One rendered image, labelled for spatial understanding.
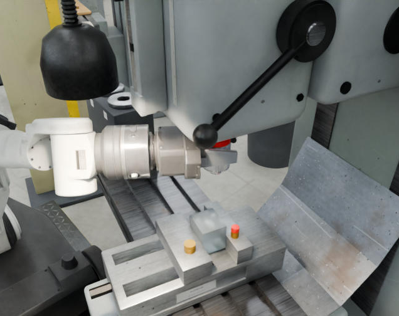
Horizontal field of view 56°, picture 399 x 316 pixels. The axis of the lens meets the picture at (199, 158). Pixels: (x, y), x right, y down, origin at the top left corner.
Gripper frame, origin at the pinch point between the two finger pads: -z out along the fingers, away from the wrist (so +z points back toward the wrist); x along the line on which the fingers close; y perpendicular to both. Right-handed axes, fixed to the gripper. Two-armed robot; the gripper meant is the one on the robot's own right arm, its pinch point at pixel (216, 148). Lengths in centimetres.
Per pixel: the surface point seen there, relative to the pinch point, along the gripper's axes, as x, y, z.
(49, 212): 86, 85, 63
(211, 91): -11.7, -15.2, 2.8
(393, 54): -3.3, -16.4, -24.1
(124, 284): -6.2, 24.8, 17.0
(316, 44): -10.2, -20.1, -9.6
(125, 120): 41.1, 15.6, 18.8
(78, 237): 68, 85, 47
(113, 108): 44, 13, 22
